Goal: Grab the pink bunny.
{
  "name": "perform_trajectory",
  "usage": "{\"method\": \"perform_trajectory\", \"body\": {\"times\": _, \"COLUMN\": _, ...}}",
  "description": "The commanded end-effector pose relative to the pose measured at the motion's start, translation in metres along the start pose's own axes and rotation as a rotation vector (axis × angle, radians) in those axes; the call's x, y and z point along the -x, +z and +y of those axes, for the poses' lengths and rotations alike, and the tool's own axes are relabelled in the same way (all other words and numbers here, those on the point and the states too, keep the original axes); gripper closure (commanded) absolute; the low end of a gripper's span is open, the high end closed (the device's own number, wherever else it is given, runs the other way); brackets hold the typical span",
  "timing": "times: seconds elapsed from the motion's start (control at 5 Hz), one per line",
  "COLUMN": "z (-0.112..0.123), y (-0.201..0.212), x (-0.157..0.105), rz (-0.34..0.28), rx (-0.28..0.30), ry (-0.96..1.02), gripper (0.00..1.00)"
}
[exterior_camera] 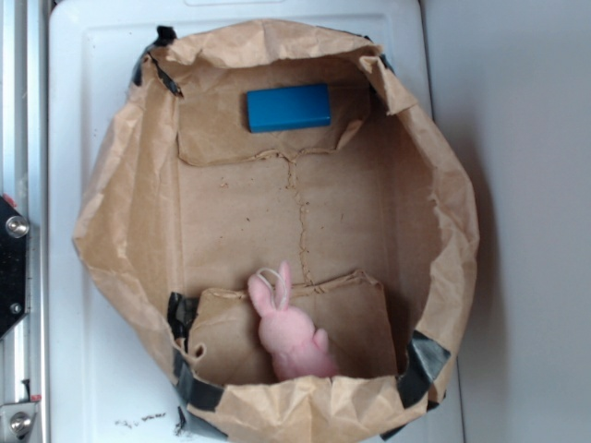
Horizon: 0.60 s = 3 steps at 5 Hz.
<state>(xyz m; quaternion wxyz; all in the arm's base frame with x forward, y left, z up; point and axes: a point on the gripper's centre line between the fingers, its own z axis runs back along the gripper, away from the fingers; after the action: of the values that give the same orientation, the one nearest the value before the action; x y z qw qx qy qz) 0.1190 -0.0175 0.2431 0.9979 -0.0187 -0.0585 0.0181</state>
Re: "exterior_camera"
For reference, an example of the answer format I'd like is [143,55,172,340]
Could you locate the pink plush bunny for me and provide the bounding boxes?
[247,261,339,382]

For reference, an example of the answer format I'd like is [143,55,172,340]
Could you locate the blue rectangular block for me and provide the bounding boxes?
[247,84,332,133]

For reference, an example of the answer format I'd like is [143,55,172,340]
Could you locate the brown paper bag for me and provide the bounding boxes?
[74,19,479,442]

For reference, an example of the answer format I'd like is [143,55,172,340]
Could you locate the black metal bracket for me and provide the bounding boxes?
[0,196,30,339]

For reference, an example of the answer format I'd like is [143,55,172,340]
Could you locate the aluminium frame rail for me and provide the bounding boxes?
[1,1,53,442]

